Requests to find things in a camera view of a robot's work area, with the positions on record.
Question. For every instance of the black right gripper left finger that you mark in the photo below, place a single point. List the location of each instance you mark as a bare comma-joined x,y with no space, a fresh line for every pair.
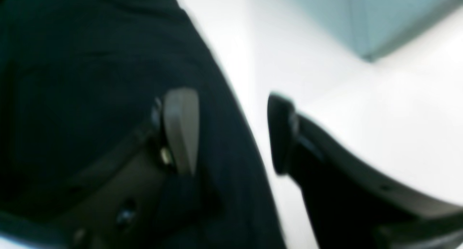
109,205

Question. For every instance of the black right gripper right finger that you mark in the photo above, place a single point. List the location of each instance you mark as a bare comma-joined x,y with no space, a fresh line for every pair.
351,205

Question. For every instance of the black T-shirt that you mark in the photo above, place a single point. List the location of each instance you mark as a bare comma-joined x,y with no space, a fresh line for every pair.
78,76

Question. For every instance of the grey-white bin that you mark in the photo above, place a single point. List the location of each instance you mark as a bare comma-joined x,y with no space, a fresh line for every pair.
372,29

